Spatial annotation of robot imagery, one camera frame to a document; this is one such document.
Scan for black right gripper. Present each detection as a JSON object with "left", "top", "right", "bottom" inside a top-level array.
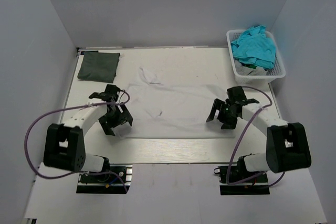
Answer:
[{"left": 207, "top": 99, "right": 239, "bottom": 130}]

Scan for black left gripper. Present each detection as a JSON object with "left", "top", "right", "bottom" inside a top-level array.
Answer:
[{"left": 99, "top": 102, "right": 133, "bottom": 136}]

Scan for white t-shirt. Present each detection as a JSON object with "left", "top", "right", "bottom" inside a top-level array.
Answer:
[{"left": 118, "top": 68, "right": 235, "bottom": 139}]

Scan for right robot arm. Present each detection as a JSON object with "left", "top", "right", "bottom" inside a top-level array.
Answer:
[{"left": 207, "top": 86, "right": 312, "bottom": 182}]

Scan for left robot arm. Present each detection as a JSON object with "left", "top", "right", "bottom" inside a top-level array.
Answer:
[{"left": 43, "top": 84, "right": 133, "bottom": 182}]

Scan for grey garment in basket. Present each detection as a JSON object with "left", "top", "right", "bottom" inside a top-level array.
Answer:
[{"left": 234, "top": 60, "right": 267, "bottom": 76}]

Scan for dark green folded t-shirt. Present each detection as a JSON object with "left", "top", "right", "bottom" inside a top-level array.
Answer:
[{"left": 77, "top": 51, "right": 121, "bottom": 83}]

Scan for white plastic basket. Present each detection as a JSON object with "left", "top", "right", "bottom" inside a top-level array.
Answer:
[{"left": 226, "top": 29, "right": 286, "bottom": 84}]

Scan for teal t-shirt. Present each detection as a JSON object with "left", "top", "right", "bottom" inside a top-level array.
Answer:
[{"left": 230, "top": 25, "right": 276, "bottom": 69}]

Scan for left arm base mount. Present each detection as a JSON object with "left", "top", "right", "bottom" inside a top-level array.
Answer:
[{"left": 76, "top": 164, "right": 133, "bottom": 195}]

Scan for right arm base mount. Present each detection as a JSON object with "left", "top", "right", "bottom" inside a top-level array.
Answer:
[{"left": 213, "top": 165, "right": 270, "bottom": 196}]

